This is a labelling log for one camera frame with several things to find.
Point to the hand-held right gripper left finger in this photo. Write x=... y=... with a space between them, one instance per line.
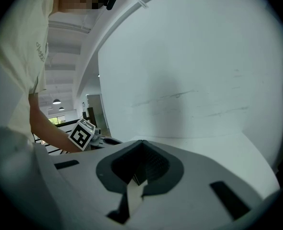
x=83 y=188

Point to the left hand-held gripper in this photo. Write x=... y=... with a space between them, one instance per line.
x=82 y=136

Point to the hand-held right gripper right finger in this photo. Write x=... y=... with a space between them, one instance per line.
x=198 y=195

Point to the person's left forearm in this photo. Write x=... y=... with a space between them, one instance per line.
x=50 y=130

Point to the grey door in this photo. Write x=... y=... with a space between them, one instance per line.
x=95 y=110

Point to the black pendant lamp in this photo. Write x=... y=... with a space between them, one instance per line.
x=61 y=108
x=56 y=101

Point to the person's cream t-shirt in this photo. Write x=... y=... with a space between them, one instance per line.
x=16 y=56

